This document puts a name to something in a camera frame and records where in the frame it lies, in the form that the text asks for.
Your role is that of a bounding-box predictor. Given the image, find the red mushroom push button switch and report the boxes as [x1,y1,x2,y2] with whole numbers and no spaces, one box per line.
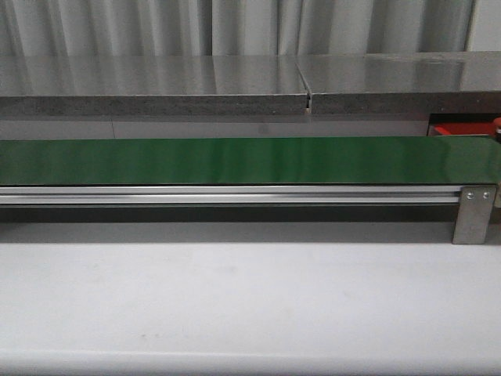
[492,117,501,143]

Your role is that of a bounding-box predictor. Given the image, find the grey stone counter slab left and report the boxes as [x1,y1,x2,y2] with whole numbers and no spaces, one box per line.
[1,56,309,117]

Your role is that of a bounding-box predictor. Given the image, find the grey stone counter slab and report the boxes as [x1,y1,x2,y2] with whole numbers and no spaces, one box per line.
[1,56,309,117]
[297,51,500,115]

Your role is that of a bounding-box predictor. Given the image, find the red plastic tray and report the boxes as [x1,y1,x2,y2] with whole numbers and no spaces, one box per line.
[427,122,500,141]

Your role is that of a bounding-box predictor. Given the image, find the green conveyor belt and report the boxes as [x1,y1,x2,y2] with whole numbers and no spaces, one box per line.
[1,136,500,186]

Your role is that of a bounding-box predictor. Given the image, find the grey stone counter slab right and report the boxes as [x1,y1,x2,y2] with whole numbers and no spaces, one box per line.
[297,51,500,115]

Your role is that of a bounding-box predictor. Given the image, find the grey curtain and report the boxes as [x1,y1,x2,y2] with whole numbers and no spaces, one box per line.
[1,1,500,56]

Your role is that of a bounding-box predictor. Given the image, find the steel conveyor support bracket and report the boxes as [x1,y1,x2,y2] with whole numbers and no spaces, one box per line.
[452,186,497,245]

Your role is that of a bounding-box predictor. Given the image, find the aluminium conveyor frame rail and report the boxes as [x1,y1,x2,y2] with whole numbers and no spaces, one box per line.
[0,184,501,208]

